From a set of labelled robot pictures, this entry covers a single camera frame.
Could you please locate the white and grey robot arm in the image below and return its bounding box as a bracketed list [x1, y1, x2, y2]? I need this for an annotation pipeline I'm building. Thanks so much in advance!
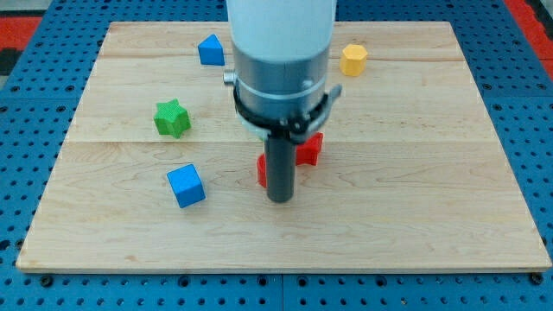
[224, 0, 342, 144]

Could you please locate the blue cube block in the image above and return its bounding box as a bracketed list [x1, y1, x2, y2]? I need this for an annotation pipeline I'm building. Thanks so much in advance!
[167, 164, 206, 208]

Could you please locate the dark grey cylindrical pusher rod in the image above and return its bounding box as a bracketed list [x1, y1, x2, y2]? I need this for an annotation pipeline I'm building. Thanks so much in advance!
[264, 132, 296, 203]

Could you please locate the red cylinder block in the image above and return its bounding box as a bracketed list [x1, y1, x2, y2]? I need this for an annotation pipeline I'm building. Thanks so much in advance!
[257, 154, 267, 188]

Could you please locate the red star block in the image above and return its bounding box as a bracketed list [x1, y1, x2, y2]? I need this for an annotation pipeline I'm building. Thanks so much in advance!
[296, 132, 324, 166]

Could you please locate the green star block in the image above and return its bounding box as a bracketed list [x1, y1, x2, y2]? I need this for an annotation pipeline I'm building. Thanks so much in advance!
[153, 98, 191, 138]

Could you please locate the yellow hexagonal block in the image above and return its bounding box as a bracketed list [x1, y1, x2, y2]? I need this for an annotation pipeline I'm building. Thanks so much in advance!
[340, 44, 368, 77]

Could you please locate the blue triangular prism block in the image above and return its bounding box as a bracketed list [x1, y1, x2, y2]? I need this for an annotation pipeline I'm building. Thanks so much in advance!
[198, 34, 225, 66]

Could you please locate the light wooden board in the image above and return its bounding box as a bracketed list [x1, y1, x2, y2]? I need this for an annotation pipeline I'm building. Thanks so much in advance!
[16, 22, 551, 274]

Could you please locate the black clamp ring with lever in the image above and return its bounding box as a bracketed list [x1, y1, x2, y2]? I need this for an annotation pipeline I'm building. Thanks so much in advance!
[232, 84, 343, 145]

